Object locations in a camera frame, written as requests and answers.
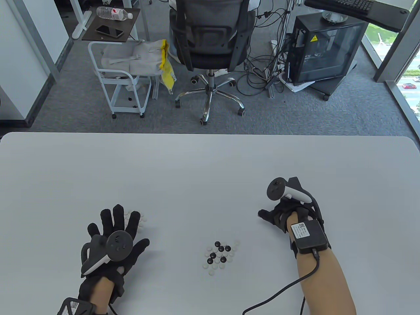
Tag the black and white right controller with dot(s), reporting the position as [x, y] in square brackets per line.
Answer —
[275, 189]

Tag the person's right forearm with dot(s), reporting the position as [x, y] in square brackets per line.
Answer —
[325, 282]

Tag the person's left hand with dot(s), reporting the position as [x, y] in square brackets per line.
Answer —
[117, 223]

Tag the white power strip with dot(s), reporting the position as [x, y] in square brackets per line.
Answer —
[274, 46]

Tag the black labelled wrist camera box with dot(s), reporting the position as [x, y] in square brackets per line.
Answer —
[310, 236]

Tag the black wheeled platform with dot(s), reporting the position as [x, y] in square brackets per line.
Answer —
[331, 87]

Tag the black computer case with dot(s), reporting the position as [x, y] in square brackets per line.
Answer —
[328, 52]

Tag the person's right hand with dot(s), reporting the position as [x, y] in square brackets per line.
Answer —
[279, 213]

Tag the black patterned wrist camera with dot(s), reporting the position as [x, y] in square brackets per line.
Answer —
[74, 307]

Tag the brown side table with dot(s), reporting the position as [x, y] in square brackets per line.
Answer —
[131, 29]

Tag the black mesh office chair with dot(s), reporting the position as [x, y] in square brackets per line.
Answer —
[210, 36]

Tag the black and white controller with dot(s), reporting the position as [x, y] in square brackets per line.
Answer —
[119, 244]
[275, 189]

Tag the grey fabric bag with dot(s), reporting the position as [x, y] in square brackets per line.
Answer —
[144, 59]

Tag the pile of mixed go stones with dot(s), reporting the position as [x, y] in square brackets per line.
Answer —
[218, 257]

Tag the yellow plastic bag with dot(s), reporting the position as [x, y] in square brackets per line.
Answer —
[168, 77]

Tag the white rolling cart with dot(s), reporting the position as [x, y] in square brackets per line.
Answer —
[115, 80]

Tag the grey window pillar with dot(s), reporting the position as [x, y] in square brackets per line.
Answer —
[393, 59]

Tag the black keyboard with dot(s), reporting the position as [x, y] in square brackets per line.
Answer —
[351, 6]

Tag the round silver stand base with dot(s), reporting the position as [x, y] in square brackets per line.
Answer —
[334, 18]

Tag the black smartphone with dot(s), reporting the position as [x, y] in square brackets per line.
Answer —
[109, 31]

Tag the white papers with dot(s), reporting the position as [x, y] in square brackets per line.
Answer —
[295, 87]

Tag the clear plastic water bottle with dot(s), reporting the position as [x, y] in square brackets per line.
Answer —
[110, 13]

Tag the cluster of white go stones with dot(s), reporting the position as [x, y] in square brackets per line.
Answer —
[142, 218]

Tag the white desk leg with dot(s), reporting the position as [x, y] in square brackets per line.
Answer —
[80, 29]

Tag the black and white left controller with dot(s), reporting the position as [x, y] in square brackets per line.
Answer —
[119, 244]

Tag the aluminium frame post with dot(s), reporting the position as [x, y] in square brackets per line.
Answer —
[271, 92]

